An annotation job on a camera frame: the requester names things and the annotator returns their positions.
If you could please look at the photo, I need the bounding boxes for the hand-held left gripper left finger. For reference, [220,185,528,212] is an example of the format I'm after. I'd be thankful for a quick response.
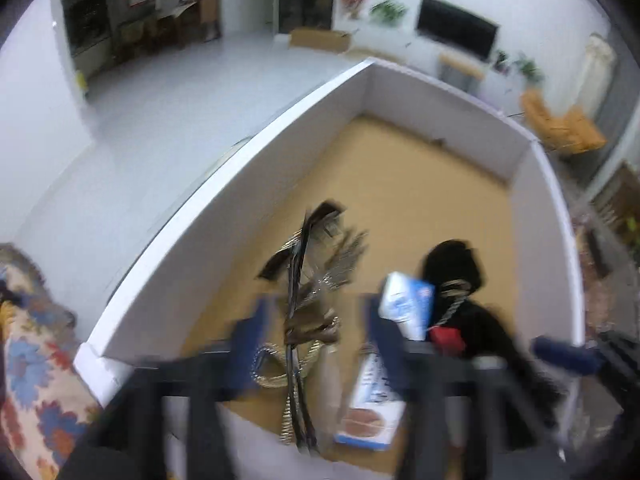
[59,296,272,480]

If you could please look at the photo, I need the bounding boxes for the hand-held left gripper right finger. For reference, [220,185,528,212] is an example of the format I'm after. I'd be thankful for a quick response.
[361,294,567,480]

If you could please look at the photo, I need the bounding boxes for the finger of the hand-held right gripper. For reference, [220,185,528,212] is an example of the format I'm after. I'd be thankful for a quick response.
[531,336,609,379]

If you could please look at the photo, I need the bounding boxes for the blue and white carton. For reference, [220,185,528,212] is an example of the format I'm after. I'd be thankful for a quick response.
[334,271,437,452]

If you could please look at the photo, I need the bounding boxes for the small red packet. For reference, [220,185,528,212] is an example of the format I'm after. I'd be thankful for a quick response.
[430,326,464,357]

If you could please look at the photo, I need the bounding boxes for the eyeglasses with brown cord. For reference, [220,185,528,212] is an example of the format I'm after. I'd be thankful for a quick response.
[281,211,342,457]

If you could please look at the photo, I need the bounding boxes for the black cloth with gold trim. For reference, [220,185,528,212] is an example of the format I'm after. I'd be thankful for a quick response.
[424,239,557,448]

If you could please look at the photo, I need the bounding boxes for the white-walled cardboard box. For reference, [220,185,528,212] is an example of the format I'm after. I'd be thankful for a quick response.
[74,57,587,480]

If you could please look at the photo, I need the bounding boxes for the wooden chair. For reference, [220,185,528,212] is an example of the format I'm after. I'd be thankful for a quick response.
[592,162,640,227]

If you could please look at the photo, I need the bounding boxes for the floral printed cloth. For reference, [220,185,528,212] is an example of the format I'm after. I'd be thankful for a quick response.
[0,242,102,480]

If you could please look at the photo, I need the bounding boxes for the orange lounge chair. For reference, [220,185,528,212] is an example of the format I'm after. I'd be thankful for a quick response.
[555,109,607,154]
[520,89,567,137]

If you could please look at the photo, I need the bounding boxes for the wooden bench with metal legs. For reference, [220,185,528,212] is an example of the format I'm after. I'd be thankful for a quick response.
[440,55,486,94]

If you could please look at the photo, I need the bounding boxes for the covered standing air conditioner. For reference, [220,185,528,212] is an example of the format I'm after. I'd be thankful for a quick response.
[580,34,617,112]

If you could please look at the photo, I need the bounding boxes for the large potted plant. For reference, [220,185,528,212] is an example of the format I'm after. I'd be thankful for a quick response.
[512,52,544,84]

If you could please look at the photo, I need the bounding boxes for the brown cardboard box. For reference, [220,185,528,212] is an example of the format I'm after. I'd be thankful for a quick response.
[289,27,354,54]

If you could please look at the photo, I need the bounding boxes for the black television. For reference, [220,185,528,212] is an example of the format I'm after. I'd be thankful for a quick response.
[416,0,500,62]

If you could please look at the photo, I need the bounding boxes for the leafy green potted plant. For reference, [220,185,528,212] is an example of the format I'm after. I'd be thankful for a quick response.
[370,0,407,26]

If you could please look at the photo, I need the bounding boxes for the wooden dining furniture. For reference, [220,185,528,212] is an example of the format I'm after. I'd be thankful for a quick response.
[115,0,224,62]

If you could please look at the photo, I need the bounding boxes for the dark glass sliding door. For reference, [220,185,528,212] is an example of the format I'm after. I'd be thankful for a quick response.
[60,0,157,62]

